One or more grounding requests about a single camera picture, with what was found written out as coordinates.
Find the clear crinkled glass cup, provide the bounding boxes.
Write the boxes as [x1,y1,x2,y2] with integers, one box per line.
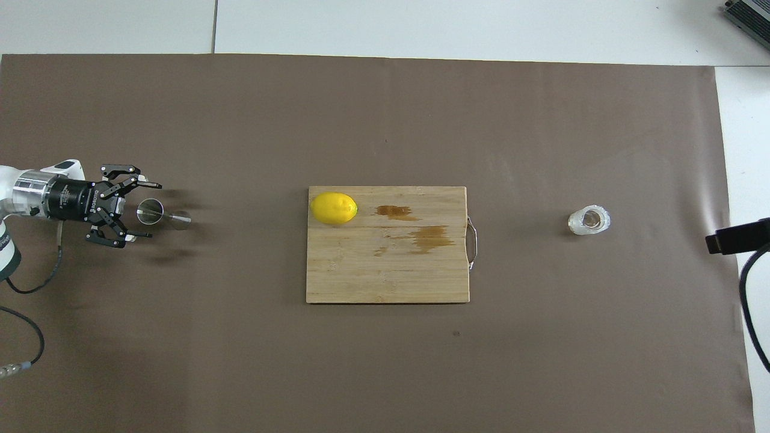
[567,204,612,236]

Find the metal cutting board handle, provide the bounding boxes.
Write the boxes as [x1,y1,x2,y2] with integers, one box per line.
[466,216,479,270]

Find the yellow lemon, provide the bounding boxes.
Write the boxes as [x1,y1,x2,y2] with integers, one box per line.
[310,192,359,226]

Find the grey ribbed electronic device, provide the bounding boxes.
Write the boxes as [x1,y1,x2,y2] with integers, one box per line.
[722,0,770,50]

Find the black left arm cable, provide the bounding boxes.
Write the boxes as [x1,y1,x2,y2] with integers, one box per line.
[0,220,64,381]

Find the brown paper table mat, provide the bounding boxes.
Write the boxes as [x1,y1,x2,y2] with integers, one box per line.
[0,53,756,433]

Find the wooden cutting board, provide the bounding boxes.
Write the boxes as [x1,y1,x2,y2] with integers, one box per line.
[306,185,470,304]

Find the steel double jigger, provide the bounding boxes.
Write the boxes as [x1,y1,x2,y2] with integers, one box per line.
[136,198,193,232]

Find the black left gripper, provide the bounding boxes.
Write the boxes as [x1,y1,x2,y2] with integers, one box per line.
[47,164,163,249]

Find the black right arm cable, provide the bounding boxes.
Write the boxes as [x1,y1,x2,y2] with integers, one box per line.
[739,244,770,373]

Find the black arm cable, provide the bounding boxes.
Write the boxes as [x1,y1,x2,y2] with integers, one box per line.
[739,244,770,373]
[0,220,64,381]

